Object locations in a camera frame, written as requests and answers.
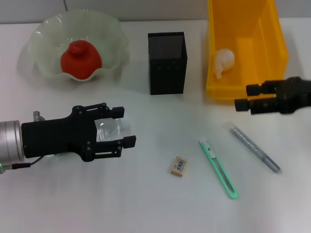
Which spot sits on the grey glitter pen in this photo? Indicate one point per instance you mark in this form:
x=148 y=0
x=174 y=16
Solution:
x=252 y=148

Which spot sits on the black mesh pen holder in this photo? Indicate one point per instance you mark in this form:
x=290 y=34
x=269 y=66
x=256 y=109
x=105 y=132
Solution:
x=167 y=72

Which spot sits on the mint green utility knife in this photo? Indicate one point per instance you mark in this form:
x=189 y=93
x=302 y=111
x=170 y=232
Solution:
x=218 y=167

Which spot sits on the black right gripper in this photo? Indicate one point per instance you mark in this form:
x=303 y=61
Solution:
x=294 y=94

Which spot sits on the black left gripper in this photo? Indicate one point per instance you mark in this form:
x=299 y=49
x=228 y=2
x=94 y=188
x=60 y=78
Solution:
x=56 y=136

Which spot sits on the yellow plastic storage bin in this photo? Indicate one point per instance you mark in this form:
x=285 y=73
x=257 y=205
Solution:
x=262 y=60

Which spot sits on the clear green-label water bottle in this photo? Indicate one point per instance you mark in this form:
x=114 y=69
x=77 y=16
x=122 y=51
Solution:
x=111 y=128

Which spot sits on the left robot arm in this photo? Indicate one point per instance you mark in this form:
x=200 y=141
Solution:
x=11 y=143

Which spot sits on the pale green wavy fruit plate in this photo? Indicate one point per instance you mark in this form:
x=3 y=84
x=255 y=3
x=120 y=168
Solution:
x=48 y=48

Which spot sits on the red-orange bumpy orange fruit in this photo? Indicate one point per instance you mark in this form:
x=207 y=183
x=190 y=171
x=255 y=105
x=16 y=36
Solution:
x=81 y=63

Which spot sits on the white paper ball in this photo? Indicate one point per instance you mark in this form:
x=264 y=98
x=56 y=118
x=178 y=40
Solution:
x=226 y=59

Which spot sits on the beige eraser with barcode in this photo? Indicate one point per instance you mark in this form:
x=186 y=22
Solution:
x=179 y=165

